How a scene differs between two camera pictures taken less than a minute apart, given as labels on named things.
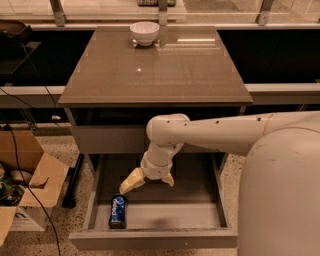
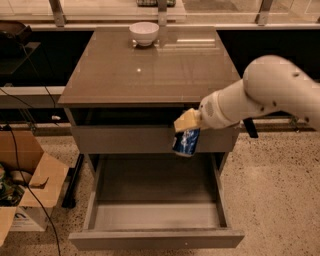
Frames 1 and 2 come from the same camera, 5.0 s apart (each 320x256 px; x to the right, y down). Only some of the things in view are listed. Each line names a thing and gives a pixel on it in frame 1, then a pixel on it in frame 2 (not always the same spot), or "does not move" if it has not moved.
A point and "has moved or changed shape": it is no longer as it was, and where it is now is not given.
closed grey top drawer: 122,140 does not move
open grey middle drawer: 193,213 does not move
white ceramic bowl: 144,32 does not move
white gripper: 154,169 to 208,111
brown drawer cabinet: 120,77 does not move
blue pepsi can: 118,211 has moved or changed shape
